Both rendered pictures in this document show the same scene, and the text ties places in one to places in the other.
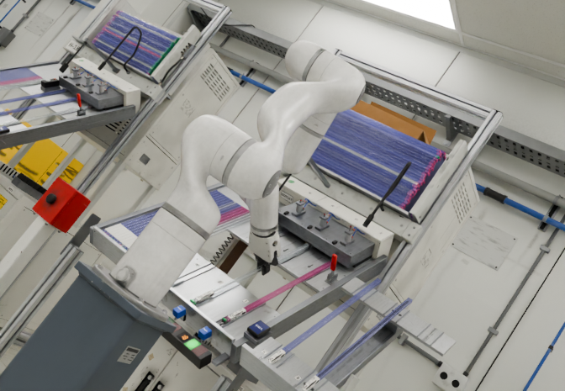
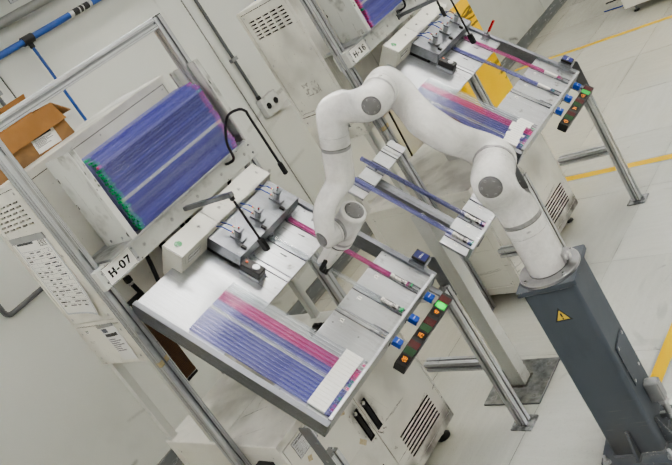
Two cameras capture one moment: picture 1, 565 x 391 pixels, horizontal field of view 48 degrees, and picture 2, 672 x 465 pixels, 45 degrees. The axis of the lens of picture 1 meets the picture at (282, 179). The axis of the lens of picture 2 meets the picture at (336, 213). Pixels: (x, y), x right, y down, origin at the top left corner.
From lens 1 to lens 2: 2.85 m
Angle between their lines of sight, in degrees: 80
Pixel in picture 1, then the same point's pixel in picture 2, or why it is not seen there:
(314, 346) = (23, 395)
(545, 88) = not seen: outside the picture
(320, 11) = not seen: outside the picture
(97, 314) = (585, 275)
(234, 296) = (373, 284)
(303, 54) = (391, 94)
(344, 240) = (278, 200)
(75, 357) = (598, 293)
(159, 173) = not seen: outside the picture
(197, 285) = (372, 314)
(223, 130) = (506, 158)
